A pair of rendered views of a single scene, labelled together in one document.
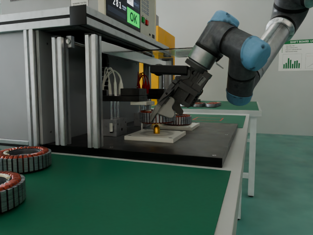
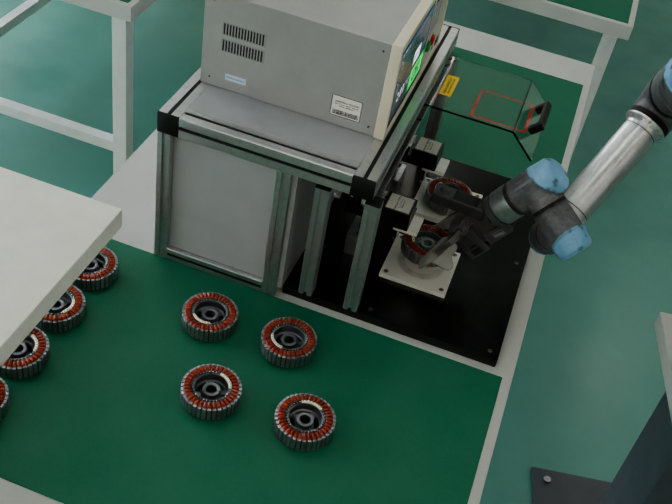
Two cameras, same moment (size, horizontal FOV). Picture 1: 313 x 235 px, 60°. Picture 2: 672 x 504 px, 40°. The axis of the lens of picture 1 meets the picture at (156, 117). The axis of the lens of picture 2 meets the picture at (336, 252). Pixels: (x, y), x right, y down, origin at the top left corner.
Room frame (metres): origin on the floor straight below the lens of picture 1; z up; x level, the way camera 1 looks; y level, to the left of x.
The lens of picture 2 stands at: (-0.70, 0.40, 2.13)
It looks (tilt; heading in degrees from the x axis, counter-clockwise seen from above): 41 degrees down; 352
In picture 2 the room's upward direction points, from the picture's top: 11 degrees clockwise
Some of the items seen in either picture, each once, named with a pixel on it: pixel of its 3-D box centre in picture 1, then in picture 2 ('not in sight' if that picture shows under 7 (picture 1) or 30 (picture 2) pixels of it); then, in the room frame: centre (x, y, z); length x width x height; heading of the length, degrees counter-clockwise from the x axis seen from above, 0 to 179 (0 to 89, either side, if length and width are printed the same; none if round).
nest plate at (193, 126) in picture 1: (177, 125); (446, 204); (1.06, -0.08, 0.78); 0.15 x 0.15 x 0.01; 70
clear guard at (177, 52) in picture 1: (179, 60); (474, 101); (1.11, -0.09, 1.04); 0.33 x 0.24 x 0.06; 70
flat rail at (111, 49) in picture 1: (141, 58); (414, 130); (0.98, 0.05, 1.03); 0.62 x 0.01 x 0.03; 160
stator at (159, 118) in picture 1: (157, 116); (427, 245); (0.83, 0.00, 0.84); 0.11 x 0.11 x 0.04
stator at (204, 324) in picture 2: not in sight; (210, 316); (0.62, 0.44, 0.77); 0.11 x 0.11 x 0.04
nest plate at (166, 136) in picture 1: (156, 134); (420, 264); (0.83, 0.00, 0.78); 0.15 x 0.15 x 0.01; 70
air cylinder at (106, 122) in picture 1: (115, 126); (360, 236); (0.88, 0.14, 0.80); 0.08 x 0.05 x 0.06; 160
